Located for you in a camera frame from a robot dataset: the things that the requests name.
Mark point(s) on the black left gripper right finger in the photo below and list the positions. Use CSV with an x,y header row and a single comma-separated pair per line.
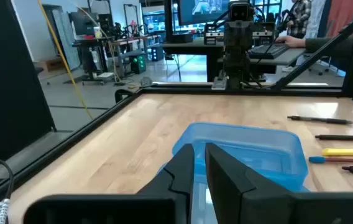
x,y
232,193

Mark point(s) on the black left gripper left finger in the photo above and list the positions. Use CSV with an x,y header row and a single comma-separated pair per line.
x,y
182,174

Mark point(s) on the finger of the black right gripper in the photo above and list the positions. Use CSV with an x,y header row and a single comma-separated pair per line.
x,y
245,35
231,35

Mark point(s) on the dark red blue-capped pencil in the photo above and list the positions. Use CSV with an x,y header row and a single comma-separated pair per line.
x,y
316,160

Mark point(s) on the yellow highlighter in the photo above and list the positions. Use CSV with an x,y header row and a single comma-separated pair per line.
x,y
347,152

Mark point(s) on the thin black pencil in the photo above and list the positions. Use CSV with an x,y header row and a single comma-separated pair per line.
x,y
344,137

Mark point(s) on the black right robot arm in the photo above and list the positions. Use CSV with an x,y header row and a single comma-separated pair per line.
x,y
237,68

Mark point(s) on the person's forearm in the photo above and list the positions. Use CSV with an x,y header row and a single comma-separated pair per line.
x,y
316,42

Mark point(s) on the blue translucent plastic supply box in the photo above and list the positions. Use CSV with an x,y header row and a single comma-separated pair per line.
x,y
257,146

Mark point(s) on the cardboard box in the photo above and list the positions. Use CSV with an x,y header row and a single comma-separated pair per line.
x,y
50,64

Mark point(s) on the black desk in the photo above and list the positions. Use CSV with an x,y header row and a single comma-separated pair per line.
x,y
213,62

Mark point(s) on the black keyboard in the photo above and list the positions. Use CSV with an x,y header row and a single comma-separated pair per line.
x,y
266,51

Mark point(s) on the large monitor screen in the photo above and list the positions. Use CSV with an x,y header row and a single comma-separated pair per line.
x,y
201,11

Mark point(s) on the person's hand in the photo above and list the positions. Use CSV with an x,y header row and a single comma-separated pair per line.
x,y
293,41

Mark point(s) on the person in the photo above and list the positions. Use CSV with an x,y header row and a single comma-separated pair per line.
x,y
300,15

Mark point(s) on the green-lit computer tower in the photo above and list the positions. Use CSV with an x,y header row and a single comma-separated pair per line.
x,y
137,63

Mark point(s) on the orange curtain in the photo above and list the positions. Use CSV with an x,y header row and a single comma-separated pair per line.
x,y
341,12

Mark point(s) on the black office chair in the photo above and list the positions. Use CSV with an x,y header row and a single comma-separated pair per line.
x,y
117,95

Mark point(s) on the black workbench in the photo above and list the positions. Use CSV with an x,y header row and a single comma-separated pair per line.
x,y
88,62

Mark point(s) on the gray patterned board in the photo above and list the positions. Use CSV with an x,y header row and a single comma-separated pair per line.
x,y
67,40

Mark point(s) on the black partition panel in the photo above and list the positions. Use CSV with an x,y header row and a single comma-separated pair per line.
x,y
8,77

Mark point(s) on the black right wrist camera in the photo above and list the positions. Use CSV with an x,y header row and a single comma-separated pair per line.
x,y
239,11

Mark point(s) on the black diagonal frame strut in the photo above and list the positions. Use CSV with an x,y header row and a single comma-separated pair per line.
x,y
294,71

